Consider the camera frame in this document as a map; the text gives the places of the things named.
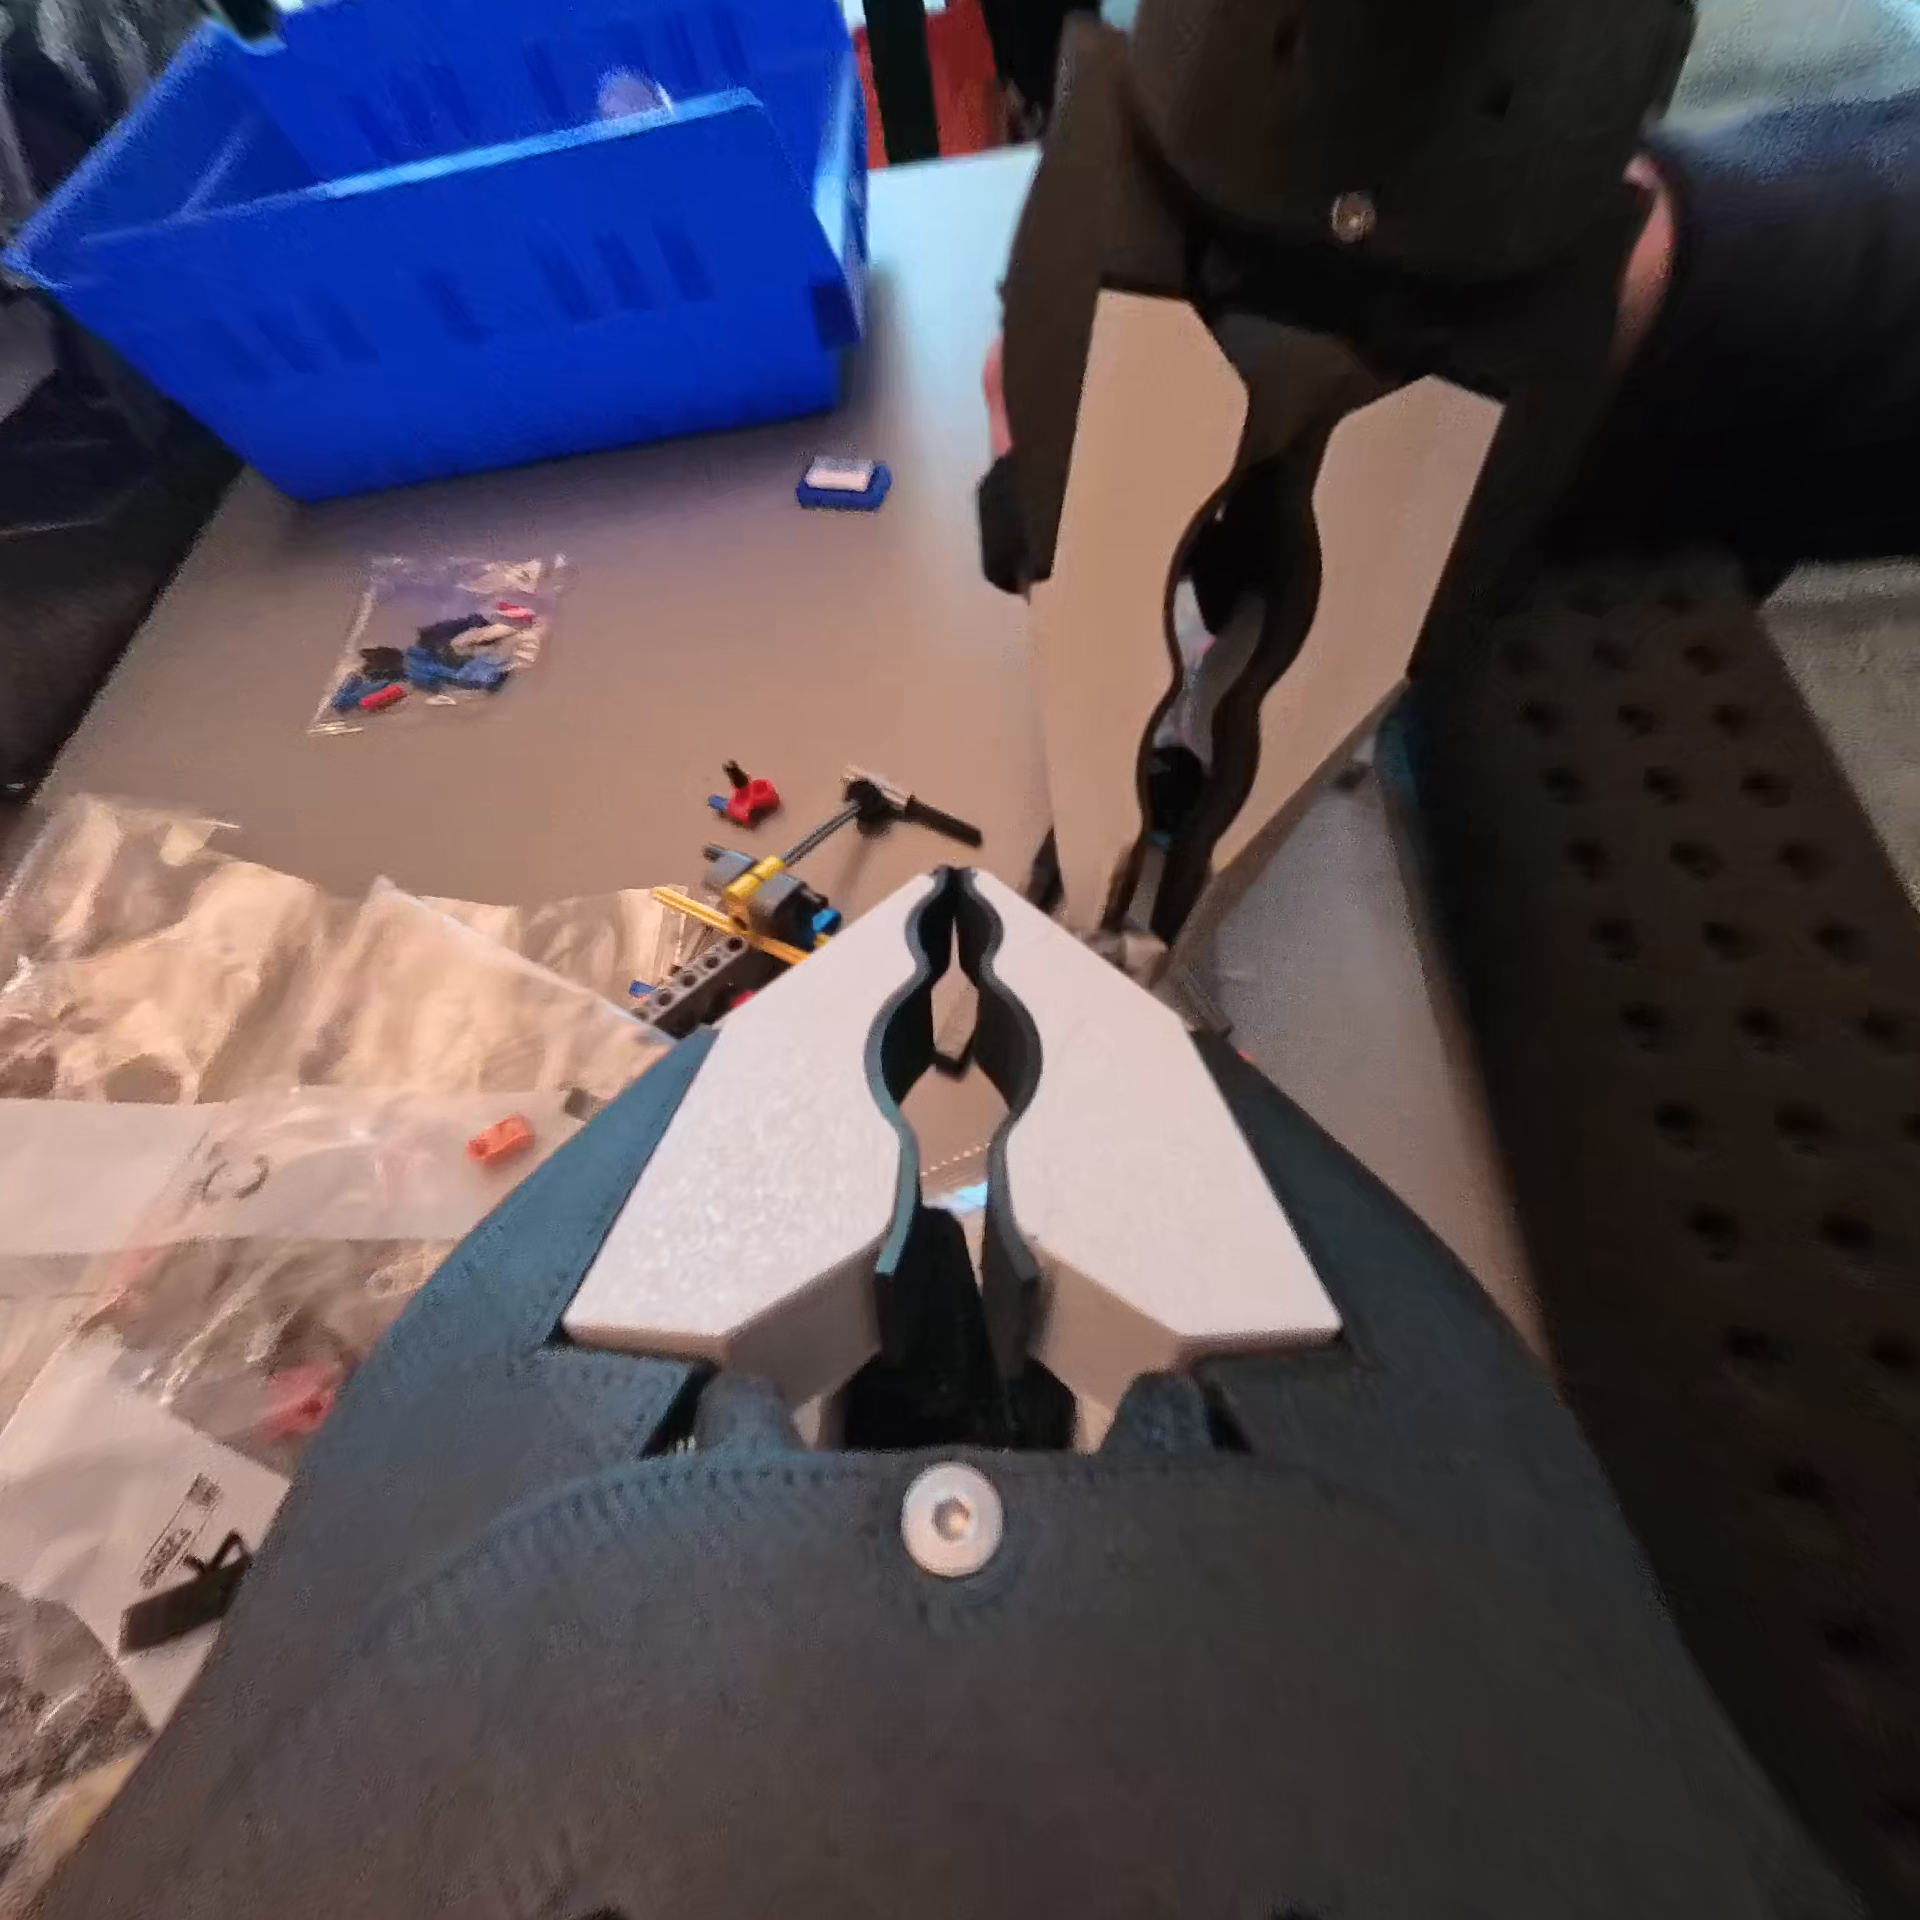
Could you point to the red lego connector black pin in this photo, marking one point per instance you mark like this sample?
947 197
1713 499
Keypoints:
746 799

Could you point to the person's right forearm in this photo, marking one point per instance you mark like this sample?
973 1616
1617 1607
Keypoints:
1785 331

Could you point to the small blue white box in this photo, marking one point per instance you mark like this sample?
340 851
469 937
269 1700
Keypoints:
843 483

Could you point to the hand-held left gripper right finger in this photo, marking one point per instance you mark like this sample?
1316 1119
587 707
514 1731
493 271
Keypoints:
1171 1200

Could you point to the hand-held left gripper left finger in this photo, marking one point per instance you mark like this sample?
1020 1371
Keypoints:
733 1200

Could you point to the small bag blue lego pieces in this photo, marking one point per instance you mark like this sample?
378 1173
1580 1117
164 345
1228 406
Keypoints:
434 652

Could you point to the orange lego connector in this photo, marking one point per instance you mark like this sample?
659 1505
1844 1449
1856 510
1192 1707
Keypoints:
501 1141

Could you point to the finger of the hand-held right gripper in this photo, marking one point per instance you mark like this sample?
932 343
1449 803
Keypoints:
1394 494
1109 524

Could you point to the red plastic object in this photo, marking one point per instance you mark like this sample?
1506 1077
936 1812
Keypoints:
961 76

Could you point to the blue plastic bin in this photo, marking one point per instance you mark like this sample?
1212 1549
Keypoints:
451 331

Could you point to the pile of clear plastic bags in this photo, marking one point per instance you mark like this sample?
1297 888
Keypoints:
225 1021

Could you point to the dark perforated board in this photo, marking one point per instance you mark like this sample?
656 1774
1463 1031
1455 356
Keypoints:
1724 1051

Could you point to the black lego beam red pins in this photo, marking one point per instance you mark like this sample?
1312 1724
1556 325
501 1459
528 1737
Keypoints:
181 1598

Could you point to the yellow grey lego assembly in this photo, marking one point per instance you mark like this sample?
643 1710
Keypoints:
749 901

